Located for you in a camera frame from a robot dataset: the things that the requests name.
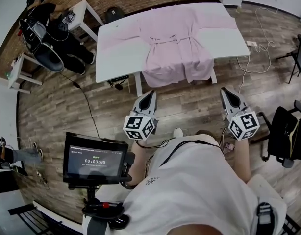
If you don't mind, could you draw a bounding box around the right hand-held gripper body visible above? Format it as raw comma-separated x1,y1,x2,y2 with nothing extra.
225,108,260,141

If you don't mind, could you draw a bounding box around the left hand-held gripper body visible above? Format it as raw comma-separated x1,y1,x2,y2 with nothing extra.
123,111,159,141

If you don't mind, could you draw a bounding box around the pink robe garment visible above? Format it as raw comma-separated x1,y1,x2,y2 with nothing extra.
101,5,239,88

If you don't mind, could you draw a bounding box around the person's left forearm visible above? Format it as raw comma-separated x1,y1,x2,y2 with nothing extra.
127,141,156,186

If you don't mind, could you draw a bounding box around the person's right forearm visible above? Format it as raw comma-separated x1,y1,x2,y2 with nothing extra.
232,140,251,183

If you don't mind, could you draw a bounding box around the black under-table control box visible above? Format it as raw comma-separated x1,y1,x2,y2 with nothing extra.
108,74,130,83

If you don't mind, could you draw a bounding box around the black office chair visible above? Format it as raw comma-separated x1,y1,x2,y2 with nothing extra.
250,99,301,168

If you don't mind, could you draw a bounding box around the black monitor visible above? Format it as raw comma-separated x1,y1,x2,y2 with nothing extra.
63,131,136,185

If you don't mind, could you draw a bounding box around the large white table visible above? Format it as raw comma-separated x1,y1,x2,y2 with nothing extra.
95,1,251,97

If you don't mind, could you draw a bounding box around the black bag yellow trim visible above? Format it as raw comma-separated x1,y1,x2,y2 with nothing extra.
286,117,301,160

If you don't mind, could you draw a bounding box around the person's white t-shirt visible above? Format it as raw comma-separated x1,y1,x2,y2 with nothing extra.
81,135,287,235

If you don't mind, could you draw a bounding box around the black backpack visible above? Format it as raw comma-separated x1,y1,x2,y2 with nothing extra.
105,6,125,23

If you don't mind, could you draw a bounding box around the dark blue oval pad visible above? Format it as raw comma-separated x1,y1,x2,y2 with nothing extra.
34,43,65,72

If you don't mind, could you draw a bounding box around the small white side table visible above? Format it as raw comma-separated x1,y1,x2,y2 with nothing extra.
7,52,43,94
64,0,105,43

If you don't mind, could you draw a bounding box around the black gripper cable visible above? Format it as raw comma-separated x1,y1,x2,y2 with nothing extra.
220,127,229,154
135,140,170,149

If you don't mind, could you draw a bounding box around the black chest cable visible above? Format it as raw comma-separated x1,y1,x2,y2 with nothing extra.
160,137,224,167

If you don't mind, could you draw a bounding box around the black floor cable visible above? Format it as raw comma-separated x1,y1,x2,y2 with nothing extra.
58,71,101,138

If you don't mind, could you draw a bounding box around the white extension cable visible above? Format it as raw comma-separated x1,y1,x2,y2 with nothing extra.
236,7,280,93

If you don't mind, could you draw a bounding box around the black monitor mount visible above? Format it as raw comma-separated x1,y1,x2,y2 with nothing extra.
81,184,130,230

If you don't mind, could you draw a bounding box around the grey harness strap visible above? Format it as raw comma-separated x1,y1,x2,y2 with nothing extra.
257,202,278,235
88,219,108,235

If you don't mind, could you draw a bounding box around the thin white cable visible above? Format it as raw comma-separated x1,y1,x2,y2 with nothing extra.
25,137,50,189

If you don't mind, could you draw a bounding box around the black metal frame chair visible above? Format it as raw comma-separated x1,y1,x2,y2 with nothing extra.
8,203,82,235

